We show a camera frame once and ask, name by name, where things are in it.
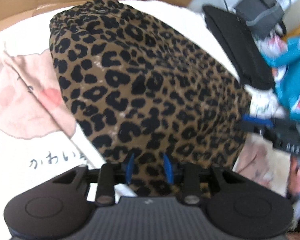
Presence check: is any leopard print skirt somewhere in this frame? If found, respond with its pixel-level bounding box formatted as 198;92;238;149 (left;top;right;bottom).
49;0;251;196

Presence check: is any person's hand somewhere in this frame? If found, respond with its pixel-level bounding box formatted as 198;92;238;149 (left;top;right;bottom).
287;155;300;202

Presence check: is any teal printed jersey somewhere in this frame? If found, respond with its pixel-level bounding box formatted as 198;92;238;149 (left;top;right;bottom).
261;36;300;122

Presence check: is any folded black garment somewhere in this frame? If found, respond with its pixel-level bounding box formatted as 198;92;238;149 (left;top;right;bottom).
203;5;275;90

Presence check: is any grey storage box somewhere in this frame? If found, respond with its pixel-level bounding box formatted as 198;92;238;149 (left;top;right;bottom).
234;0;284;39

